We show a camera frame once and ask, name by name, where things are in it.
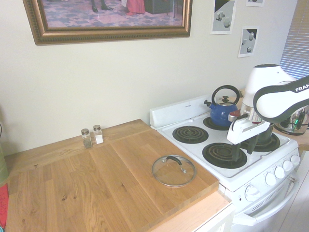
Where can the wooden butcher block board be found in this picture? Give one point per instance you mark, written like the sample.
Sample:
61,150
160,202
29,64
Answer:
96,183

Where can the glass pepper shaker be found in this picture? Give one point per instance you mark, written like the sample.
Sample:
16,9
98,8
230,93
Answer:
86,141

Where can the glass salt shaker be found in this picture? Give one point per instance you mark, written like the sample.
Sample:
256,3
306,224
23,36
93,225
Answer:
98,137

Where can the white base cabinet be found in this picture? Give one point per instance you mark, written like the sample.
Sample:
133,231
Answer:
212,220

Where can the gold framed painting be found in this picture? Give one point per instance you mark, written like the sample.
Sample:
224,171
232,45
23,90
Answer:
108,14

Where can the cropped grey shapes print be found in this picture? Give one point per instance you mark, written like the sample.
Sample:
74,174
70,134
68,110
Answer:
254,2

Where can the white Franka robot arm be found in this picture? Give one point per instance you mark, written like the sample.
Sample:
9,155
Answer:
268,104

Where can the white electric stove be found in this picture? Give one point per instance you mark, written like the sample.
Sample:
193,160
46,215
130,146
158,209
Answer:
241,183

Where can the white stove knob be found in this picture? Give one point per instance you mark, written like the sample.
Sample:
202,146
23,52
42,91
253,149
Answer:
288,165
279,172
270,179
295,160

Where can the green ribbed container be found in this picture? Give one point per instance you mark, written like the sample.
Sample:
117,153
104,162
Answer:
3,166

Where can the large grey shapes print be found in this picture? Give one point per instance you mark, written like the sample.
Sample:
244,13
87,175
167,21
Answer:
223,19

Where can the dark green cooking pot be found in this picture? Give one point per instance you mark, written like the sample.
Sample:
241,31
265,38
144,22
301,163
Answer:
265,135

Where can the window blind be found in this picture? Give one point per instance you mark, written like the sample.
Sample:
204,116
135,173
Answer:
297,36

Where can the red grey wrist camera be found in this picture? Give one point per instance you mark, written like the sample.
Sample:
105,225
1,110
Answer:
235,116

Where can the small grey shapes print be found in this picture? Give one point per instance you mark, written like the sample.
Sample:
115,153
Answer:
248,42

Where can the red packet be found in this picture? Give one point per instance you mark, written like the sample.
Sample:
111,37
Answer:
3,205

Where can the blue stovetop kettle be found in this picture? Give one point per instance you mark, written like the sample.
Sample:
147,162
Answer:
220,116

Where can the large coil burner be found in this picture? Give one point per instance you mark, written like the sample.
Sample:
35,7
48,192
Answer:
220,154
268,146

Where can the silver electric kettle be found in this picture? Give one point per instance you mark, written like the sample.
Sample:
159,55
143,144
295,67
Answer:
295,128

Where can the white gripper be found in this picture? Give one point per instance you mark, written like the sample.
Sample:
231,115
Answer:
243,131

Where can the white oven dial knob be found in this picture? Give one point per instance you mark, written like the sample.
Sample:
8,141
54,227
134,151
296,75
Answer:
252,193

